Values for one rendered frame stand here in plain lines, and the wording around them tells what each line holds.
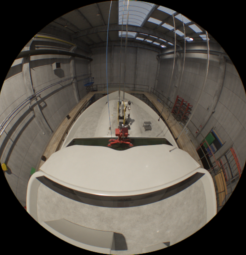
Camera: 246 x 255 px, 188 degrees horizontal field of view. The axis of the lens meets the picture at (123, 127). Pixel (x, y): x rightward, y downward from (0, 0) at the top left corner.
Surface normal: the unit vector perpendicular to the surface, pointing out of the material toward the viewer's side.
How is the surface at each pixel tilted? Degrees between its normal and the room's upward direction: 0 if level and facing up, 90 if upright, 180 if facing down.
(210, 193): 90
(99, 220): 0
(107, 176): 21
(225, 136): 90
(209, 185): 90
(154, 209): 0
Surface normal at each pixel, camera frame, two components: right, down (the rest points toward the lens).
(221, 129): -1.00, 0.00
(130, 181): 0.04, -0.93
